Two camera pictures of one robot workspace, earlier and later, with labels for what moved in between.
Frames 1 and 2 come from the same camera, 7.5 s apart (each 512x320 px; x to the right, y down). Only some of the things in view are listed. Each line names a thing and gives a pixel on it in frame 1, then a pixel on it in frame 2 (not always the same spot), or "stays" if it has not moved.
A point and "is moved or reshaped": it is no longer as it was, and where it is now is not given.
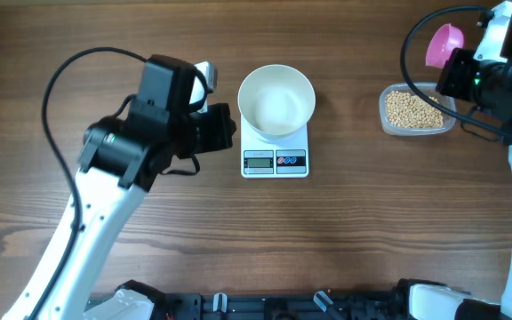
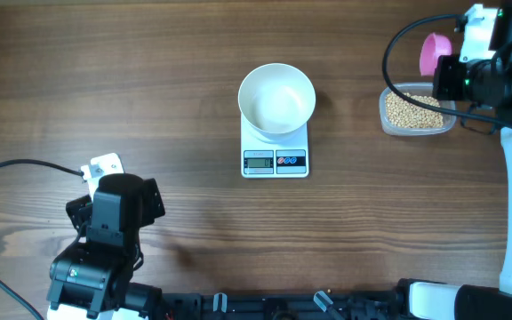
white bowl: x=276 y=101 stays
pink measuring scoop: x=444 y=41 is moved or reshaped
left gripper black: x=224 y=126 → x=82 y=212
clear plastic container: x=404 y=112 stays
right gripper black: x=460 y=60 stays
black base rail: x=375 y=305 stays
